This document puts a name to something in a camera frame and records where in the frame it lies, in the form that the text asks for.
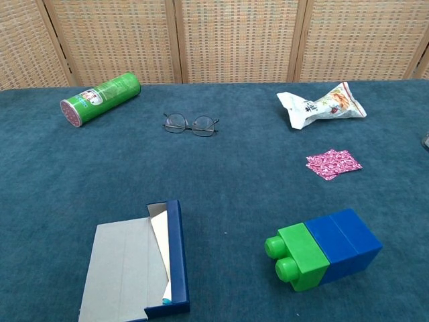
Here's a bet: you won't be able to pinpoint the pink-patterned card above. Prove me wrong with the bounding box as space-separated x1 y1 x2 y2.
305 148 364 182

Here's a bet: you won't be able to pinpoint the black thin-rimmed eyeglasses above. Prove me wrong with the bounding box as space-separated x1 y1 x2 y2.
162 112 221 138

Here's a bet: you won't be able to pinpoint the woven bamboo folding screen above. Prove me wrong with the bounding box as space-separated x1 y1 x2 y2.
0 0 429 91

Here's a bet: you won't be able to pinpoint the green toy building block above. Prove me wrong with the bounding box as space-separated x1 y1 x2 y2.
264 223 331 293

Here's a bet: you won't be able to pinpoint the green cylindrical chip can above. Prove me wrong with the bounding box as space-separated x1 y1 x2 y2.
60 72 141 128

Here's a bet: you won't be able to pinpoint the blue felt table cover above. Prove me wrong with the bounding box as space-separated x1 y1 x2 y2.
0 78 429 322

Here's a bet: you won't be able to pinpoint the blue toy building block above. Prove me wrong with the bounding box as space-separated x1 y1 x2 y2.
304 215 362 286
330 209 384 270

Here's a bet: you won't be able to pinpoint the open blue cardboard box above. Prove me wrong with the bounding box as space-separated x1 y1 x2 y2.
78 199 191 322

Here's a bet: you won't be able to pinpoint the white snack bag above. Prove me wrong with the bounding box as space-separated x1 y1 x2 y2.
276 82 368 130

